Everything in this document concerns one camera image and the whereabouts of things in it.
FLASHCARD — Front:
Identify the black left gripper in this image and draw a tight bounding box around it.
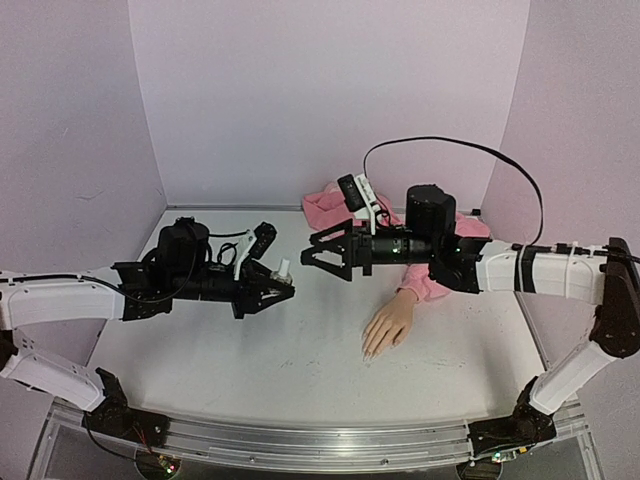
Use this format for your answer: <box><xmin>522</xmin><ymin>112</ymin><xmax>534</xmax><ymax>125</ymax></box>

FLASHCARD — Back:
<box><xmin>172</xmin><ymin>263</ymin><xmax>296</xmax><ymax>320</ymax></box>

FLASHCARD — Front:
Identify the clear nail polish bottle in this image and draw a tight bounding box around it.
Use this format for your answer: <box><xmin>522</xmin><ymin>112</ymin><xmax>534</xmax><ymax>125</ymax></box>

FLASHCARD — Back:
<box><xmin>271</xmin><ymin>270</ymin><xmax>293</xmax><ymax>286</ymax></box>

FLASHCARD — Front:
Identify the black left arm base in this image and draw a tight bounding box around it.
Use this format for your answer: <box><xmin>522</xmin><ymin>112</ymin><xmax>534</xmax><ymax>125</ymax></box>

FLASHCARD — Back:
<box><xmin>82</xmin><ymin>368</ymin><xmax>170</xmax><ymax>448</ymax></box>

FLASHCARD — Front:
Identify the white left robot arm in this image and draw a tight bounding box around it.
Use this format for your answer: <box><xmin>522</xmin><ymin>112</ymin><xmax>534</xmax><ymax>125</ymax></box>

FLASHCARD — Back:
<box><xmin>1</xmin><ymin>217</ymin><xmax>295</xmax><ymax>437</ymax></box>

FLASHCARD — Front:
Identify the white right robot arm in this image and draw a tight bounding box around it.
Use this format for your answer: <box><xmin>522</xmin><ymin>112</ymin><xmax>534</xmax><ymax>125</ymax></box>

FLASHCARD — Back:
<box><xmin>301</xmin><ymin>180</ymin><xmax>639</xmax><ymax>419</ymax></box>

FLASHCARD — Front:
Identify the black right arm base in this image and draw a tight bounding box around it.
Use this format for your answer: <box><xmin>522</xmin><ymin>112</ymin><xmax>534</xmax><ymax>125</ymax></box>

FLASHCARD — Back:
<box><xmin>467</xmin><ymin>377</ymin><xmax>556</xmax><ymax>460</ymax></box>

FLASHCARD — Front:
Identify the pink sweatshirt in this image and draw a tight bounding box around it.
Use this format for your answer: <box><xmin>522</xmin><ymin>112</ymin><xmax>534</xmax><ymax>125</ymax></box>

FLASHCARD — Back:
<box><xmin>301</xmin><ymin>181</ymin><xmax>492</xmax><ymax>302</ymax></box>

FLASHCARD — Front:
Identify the mannequin hand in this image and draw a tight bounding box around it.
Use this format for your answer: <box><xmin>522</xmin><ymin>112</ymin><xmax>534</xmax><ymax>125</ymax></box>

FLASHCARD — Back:
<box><xmin>362</xmin><ymin>289</ymin><xmax>418</xmax><ymax>360</ymax></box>

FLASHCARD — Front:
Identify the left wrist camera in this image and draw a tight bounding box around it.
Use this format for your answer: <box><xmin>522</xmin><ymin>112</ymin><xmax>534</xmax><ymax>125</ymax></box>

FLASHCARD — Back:
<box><xmin>233</xmin><ymin>222</ymin><xmax>277</xmax><ymax>281</ymax></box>

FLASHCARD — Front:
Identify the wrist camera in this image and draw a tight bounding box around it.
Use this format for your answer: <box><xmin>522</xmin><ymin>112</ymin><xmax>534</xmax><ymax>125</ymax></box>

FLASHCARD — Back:
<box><xmin>233</xmin><ymin>222</ymin><xmax>277</xmax><ymax>281</ymax></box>
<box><xmin>337</xmin><ymin>174</ymin><xmax>382</xmax><ymax>235</ymax></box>

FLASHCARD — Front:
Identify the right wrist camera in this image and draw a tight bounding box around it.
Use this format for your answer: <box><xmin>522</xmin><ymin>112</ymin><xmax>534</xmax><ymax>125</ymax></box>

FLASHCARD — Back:
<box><xmin>337</xmin><ymin>174</ymin><xmax>382</xmax><ymax>235</ymax></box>

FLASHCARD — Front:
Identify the black left camera cable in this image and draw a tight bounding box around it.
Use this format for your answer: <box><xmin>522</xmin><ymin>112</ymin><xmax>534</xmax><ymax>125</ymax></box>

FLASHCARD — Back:
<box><xmin>207</xmin><ymin>229</ymin><xmax>251</xmax><ymax>266</ymax></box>

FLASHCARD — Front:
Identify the black camera cable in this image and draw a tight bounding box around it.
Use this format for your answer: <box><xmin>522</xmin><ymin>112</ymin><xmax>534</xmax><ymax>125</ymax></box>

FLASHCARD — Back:
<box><xmin>207</xmin><ymin>229</ymin><xmax>251</xmax><ymax>266</ymax></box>
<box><xmin>363</xmin><ymin>138</ymin><xmax>545</xmax><ymax>246</ymax></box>

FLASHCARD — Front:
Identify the aluminium front rail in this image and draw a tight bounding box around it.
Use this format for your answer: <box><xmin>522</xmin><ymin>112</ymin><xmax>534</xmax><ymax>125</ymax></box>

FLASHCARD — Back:
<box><xmin>51</xmin><ymin>400</ymin><xmax>588</xmax><ymax>473</ymax></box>

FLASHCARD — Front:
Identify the black right camera cable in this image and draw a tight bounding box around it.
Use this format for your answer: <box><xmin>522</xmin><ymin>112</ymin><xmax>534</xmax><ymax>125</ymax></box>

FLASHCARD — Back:
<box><xmin>363</xmin><ymin>138</ymin><xmax>545</xmax><ymax>246</ymax></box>

